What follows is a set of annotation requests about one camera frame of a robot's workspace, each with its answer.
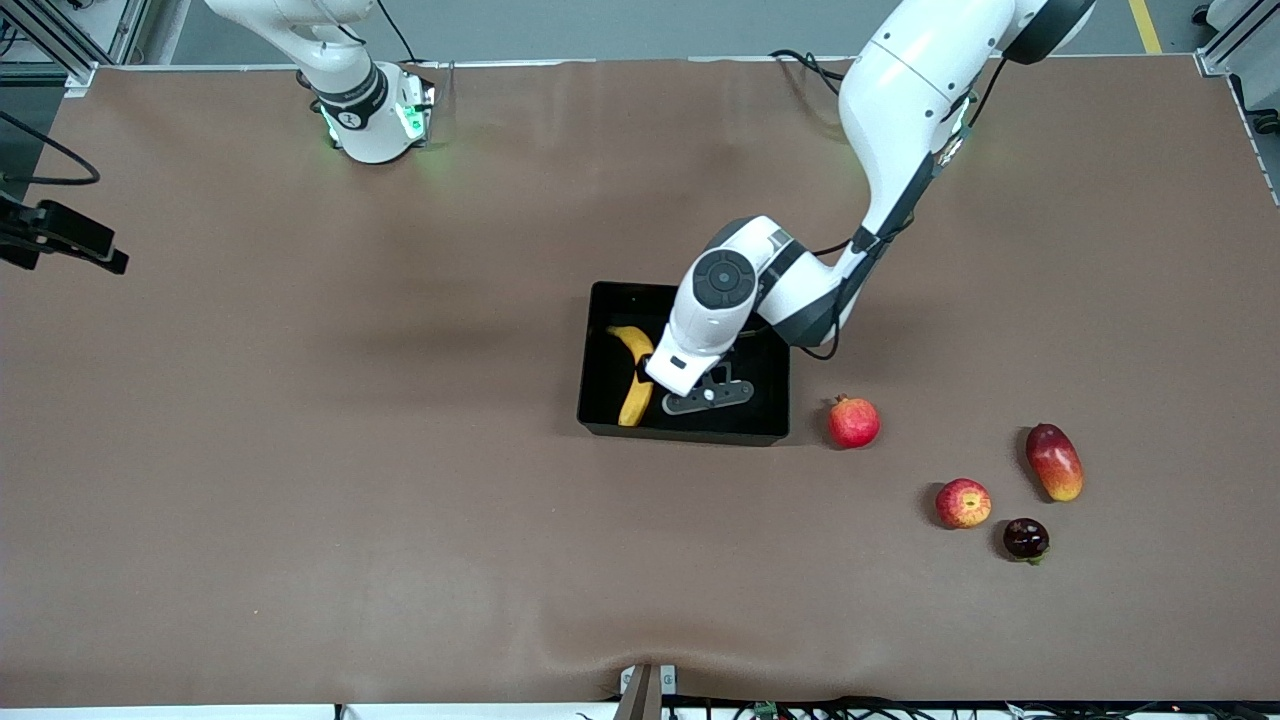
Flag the red yellow mango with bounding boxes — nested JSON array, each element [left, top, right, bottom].
[[1024, 422, 1085, 503]]

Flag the grey metal table bracket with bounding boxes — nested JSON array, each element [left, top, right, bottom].
[[618, 662, 679, 720]]

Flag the red yellow apple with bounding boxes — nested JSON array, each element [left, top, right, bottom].
[[935, 477, 993, 530]]

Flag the red pomegranate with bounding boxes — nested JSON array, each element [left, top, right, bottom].
[[826, 393, 882, 450]]

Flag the thin black base cable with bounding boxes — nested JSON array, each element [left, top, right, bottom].
[[375, 0, 419, 66]]

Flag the black arm base cables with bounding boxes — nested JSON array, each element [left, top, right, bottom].
[[768, 48, 856, 106]]

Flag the dark purple plum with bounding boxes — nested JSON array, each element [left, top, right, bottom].
[[1003, 516, 1051, 566]]

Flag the aluminium frame with white bracket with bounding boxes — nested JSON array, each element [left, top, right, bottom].
[[0, 0, 151, 93]]

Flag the black rectangular plastic box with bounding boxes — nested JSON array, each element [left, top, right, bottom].
[[576, 281, 792, 447]]

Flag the yellow banana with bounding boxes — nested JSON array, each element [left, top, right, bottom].
[[604, 324, 658, 428]]

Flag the brown table cover sheet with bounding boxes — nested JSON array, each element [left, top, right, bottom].
[[0, 55, 1280, 706]]

